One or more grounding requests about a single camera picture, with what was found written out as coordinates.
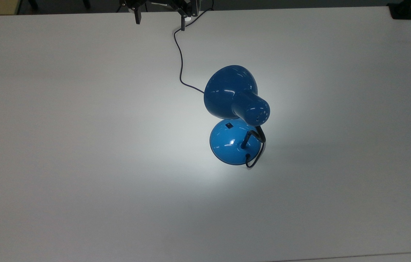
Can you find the black chair leg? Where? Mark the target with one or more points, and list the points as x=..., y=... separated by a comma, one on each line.
x=32, y=3
x=86, y=3

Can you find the black camera stand clamp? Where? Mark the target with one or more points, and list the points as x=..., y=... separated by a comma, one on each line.
x=402, y=11

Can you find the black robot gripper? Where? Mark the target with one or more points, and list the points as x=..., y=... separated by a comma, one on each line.
x=158, y=3

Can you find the blue gooseneck desk lamp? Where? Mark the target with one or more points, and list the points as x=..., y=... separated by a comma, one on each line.
x=227, y=91

